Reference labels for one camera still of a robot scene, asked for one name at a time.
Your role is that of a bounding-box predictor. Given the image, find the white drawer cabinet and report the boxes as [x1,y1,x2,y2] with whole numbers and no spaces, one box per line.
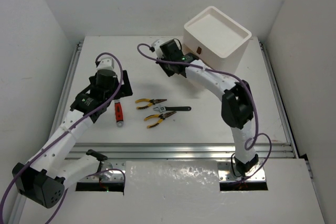
[183,6,251,74]

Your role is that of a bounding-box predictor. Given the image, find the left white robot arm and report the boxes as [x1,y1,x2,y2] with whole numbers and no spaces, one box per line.
[12,68,133,209]

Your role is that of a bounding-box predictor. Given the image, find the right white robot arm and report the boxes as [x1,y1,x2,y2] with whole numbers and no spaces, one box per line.
[151,39,258,176]

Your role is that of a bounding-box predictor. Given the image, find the red adjustable wrench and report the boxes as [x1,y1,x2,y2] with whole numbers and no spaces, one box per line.
[114,99,124,127]

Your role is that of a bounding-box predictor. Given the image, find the yellow pliers upper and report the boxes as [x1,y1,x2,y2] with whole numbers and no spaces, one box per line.
[135,99,166,110]

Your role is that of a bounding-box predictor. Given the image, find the yellow pliers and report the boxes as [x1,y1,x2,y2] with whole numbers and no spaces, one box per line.
[135,99,166,110]
[144,111,176,129]

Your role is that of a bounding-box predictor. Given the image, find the black adjustable wrench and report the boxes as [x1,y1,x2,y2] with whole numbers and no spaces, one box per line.
[153,104,192,113]

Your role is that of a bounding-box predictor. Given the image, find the yellow pliers lower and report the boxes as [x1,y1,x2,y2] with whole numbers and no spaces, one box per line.
[144,111,176,129]

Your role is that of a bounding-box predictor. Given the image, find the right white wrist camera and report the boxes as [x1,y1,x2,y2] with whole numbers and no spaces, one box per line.
[151,39,164,59]

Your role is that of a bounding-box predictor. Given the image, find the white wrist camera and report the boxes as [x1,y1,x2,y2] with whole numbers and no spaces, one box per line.
[151,39,164,59]
[96,58,114,71]

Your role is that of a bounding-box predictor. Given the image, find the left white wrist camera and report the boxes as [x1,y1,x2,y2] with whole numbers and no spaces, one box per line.
[96,58,114,71]

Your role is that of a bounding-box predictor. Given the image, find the aluminium table frame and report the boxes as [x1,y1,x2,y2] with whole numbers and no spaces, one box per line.
[7,39,314,224]

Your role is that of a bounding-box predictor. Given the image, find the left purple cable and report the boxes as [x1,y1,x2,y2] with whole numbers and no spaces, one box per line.
[0,52,127,224]

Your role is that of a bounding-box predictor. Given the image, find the purple cable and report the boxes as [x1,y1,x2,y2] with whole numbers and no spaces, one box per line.
[0,52,127,224]
[136,42,272,183]

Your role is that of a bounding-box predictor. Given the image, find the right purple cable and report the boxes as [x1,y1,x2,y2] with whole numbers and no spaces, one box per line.
[136,42,272,183]

